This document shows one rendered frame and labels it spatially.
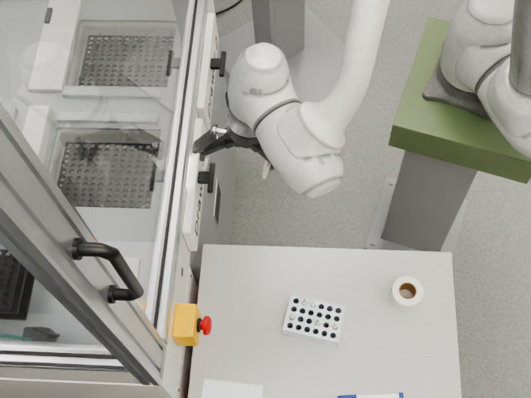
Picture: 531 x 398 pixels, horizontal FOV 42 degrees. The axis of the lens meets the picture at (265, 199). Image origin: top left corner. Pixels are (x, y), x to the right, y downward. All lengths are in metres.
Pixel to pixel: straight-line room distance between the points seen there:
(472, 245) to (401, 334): 1.00
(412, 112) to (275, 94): 0.56
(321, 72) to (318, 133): 1.62
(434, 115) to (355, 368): 0.62
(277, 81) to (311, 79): 1.55
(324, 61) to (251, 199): 0.65
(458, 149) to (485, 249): 0.87
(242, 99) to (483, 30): 0.56
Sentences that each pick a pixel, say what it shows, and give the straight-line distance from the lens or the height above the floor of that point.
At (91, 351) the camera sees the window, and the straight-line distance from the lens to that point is 1.23.
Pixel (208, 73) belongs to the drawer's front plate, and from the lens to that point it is 1.70.
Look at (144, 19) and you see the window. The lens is 1.22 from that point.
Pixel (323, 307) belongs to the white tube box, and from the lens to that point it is 1.56.
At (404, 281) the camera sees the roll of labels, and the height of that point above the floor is 0.80.
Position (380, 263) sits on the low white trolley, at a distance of 1.63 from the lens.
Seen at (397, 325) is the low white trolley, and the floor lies 0.76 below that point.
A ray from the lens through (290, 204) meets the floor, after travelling 2.52.
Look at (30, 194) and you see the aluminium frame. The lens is 0.71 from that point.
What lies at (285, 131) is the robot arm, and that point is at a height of 1.26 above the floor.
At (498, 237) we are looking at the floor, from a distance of 2.56.
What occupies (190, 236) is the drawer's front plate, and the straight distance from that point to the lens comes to 1.50.
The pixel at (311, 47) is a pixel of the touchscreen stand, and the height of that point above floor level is 0.04.
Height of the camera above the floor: 2.27
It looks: 64 degrees down
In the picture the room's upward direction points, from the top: 6 degrees counter-clockwise
